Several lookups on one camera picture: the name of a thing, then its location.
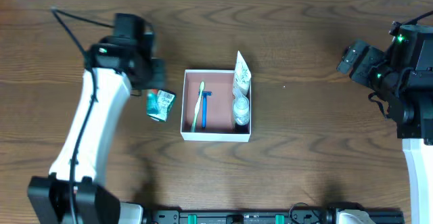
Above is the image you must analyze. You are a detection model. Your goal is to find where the green and white soap packet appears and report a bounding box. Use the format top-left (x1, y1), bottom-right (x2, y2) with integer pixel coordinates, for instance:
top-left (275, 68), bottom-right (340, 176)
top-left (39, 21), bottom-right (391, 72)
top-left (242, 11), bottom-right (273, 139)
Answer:
top-left (147, 89), bottom-right (176, 122)

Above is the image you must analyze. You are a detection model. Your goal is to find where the green and white toothbrush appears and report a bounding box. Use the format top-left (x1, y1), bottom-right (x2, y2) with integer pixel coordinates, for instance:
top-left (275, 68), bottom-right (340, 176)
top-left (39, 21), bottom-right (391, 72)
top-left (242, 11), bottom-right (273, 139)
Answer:
top-left (191, 81), bottom-right (205, 133)

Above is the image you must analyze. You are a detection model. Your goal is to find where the blue disposable razor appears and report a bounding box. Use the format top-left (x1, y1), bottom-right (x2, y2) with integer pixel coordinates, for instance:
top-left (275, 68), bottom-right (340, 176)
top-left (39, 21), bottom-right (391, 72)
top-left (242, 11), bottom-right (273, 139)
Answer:
top-left (202, 91), bottom-right (212, 129)

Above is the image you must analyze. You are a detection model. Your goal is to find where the white floral lotion tube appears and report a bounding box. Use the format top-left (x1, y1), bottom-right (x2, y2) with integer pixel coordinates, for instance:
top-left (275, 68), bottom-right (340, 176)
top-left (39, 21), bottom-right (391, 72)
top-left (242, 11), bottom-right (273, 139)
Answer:
top-left (232, 51), bottom-right (252, 95)

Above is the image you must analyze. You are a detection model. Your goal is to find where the clear pump soap bottle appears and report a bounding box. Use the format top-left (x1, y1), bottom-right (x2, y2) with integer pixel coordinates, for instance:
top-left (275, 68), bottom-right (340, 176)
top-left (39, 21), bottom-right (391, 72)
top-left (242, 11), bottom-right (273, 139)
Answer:
top-left (232, 88), bottom-right (250, 133)

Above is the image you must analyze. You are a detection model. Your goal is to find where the red and teal toothpaste tube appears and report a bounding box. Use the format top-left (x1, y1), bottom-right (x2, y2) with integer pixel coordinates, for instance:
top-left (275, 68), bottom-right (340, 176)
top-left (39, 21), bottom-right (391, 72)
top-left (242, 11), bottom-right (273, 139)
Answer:
top-left (146, 89), bottom-right (159, 114)

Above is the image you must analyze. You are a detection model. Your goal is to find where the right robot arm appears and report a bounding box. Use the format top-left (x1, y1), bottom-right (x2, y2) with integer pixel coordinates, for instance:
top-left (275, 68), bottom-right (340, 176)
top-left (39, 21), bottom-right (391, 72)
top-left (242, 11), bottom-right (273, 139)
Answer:
top-left (336, 19), bottom-right (432, 223)

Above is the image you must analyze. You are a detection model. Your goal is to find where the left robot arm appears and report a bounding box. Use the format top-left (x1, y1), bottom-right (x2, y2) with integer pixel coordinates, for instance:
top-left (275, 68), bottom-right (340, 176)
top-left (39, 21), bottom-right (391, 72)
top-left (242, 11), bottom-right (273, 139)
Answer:
top-left (27, 13), bottom-right (166, 223)

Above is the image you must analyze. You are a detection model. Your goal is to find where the white box with pink interior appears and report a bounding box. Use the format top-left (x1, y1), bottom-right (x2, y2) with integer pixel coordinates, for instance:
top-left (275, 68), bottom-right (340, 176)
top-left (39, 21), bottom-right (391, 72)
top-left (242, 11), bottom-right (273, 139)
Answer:
top-left (180, 69), bottom-right (252, 142)

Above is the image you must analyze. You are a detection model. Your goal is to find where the black mounting rail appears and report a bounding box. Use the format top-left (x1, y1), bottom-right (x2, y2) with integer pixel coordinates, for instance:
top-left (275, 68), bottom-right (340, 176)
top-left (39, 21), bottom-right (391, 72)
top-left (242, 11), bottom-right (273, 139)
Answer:
top-left (141, 202), bottom-right (405, 224)

